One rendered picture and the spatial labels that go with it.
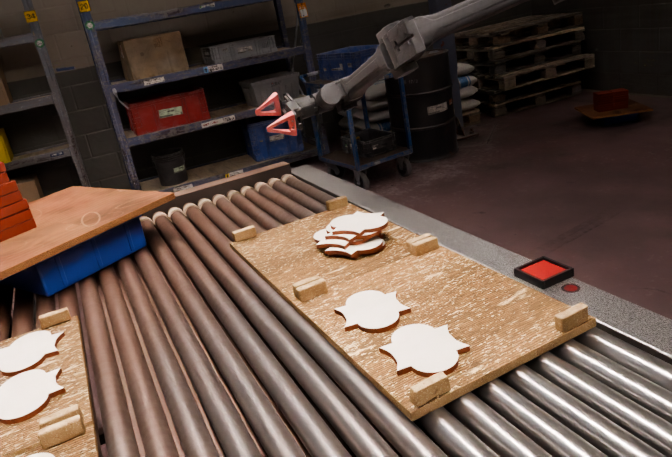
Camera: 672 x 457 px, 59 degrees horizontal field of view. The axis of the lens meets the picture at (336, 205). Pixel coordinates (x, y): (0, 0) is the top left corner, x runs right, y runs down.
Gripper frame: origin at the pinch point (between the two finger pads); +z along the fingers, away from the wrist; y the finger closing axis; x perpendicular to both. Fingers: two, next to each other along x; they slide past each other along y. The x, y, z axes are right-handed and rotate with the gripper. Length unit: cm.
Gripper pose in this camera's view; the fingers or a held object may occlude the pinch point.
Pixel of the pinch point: (264, 120)
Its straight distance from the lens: 162.7
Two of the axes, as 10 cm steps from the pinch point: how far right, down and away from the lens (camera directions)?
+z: -9.1, 3.3, -2.6
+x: 0.9, 7.6, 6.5
